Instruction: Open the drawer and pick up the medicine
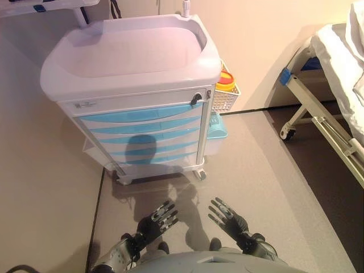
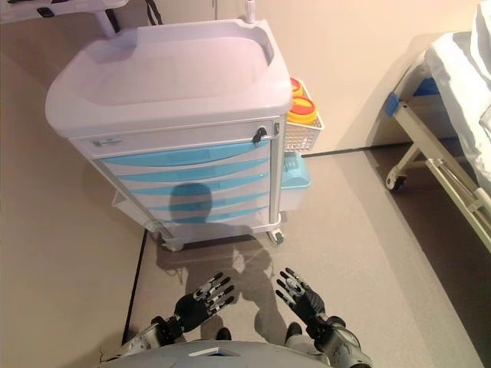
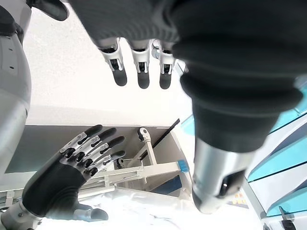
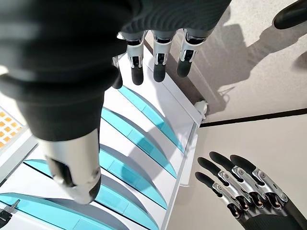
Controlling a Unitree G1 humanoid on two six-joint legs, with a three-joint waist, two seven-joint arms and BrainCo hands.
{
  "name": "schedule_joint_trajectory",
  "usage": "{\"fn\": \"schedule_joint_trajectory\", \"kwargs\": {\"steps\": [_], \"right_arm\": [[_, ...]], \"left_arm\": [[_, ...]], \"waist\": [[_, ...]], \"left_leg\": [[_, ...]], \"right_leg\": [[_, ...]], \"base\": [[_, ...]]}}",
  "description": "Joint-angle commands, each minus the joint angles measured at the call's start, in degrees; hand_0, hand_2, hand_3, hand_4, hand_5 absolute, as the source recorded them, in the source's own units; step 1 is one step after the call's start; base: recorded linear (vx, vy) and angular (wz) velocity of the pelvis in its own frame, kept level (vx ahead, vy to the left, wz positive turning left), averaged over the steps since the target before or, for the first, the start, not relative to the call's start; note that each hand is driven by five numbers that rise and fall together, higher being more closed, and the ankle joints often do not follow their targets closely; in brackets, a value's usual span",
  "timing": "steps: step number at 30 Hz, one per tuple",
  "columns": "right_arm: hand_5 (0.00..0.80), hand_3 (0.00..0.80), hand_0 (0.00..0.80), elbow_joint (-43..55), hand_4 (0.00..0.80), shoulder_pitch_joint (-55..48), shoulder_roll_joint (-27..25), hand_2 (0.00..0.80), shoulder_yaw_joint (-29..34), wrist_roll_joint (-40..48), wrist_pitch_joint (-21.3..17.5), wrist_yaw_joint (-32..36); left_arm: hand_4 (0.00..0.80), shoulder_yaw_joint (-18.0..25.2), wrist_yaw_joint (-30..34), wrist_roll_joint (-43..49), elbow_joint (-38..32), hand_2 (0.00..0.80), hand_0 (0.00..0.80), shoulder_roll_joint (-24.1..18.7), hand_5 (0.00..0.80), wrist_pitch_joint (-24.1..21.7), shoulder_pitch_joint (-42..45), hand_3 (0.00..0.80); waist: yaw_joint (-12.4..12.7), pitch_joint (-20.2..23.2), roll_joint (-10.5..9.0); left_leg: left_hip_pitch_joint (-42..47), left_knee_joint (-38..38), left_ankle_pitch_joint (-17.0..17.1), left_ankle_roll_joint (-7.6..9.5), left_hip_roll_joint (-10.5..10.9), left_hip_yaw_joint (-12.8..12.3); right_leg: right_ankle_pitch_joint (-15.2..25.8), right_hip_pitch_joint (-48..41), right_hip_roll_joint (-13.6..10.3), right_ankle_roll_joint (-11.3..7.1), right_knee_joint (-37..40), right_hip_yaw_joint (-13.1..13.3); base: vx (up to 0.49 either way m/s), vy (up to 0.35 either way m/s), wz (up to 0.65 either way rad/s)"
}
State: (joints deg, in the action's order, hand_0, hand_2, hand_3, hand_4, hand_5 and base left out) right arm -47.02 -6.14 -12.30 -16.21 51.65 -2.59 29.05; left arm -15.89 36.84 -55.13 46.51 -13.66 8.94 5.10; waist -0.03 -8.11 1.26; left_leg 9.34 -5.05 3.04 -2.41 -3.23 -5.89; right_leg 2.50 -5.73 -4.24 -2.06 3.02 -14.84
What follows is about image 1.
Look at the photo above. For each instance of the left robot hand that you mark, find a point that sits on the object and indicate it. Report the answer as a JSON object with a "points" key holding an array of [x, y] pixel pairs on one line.
{"points": [[149, 229]]}

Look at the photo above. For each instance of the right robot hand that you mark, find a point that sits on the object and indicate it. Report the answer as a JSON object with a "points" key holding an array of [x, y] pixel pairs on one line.
{"points": [[236, 226]]}

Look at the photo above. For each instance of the blue white cart drawer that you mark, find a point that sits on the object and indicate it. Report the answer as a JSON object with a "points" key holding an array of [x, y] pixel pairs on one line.
{"points": [[128, 115], [128, 129], [176, 146], [179, 157], [113, 141]]}

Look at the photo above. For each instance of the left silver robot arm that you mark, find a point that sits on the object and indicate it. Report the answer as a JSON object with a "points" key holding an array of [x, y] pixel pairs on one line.
{"points": [[119, 253]]}

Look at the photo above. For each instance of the left black robot foot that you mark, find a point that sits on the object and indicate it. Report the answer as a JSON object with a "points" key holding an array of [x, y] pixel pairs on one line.
{"points": [[163, 247]]}

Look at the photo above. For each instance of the black robot foot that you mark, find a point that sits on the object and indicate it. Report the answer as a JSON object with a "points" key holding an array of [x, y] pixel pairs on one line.
{"points": [[215, 244], [163, 247]]}

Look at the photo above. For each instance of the right black robot foot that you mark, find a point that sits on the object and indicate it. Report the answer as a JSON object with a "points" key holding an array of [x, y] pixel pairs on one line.
{"points": [[215, 244]]}

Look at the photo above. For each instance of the cart caster wheel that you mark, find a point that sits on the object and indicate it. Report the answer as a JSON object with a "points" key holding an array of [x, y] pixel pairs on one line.
{"points": [[201, 174], [125, 179]]}

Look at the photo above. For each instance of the waste bin with blue lid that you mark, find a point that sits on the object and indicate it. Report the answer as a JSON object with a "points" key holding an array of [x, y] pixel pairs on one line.
{"points": [[217, 128]]}

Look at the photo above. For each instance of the black cart lock key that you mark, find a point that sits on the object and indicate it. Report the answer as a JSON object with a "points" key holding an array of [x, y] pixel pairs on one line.
{"points": [[196, 98]]}

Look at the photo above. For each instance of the metal cart side latch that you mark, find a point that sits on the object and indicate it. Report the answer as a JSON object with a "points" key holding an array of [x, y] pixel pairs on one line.
{"points": [[209, 95]]}

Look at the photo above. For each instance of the yellow sharps container red lid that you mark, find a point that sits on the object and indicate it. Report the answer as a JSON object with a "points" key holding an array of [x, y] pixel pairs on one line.
{"points": [[226, 81]]}

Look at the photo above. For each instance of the blue bed corner bumper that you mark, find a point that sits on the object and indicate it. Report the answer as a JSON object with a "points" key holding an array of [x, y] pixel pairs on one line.
{"points": [[285, 76]]}

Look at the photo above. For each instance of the white medical cart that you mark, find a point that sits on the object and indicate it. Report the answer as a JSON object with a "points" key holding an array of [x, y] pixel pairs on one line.
{"points": [[128, 57]]}

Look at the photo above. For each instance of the blue mattress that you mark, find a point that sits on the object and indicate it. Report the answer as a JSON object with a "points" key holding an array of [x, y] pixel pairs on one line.
{"points": [[311, 63]]}

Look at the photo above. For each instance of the white bed sheet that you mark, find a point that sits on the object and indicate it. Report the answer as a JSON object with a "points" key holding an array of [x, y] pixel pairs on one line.
{"points": [[341, 71]]}

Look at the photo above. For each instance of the white pole fitting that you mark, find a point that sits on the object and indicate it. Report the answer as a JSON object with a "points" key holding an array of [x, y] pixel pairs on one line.
{"points": [[186, 8]]}

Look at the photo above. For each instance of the white overbed table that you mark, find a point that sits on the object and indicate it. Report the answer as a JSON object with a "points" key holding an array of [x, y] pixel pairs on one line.
{"points": [[17, 8]]}

